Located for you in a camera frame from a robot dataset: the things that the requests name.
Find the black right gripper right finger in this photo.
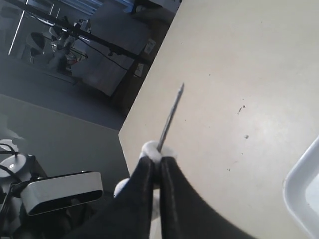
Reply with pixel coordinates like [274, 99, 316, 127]
[160, 157, 253, 239]

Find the white foam piece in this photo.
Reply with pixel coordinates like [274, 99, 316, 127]
[113, 178, 130, 198]
[139, 140, 177, 164]

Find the white rectangular plastic tray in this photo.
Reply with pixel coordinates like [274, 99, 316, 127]
[283, 138, 319, 239]

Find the thin metal skewer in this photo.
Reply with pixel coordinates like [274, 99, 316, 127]
[157, 83, 184, 152]

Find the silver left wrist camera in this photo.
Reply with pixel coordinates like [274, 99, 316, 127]
[20, 171, 103, 216]

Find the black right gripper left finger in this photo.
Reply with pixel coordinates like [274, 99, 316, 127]
[82, 157, 155, 239]

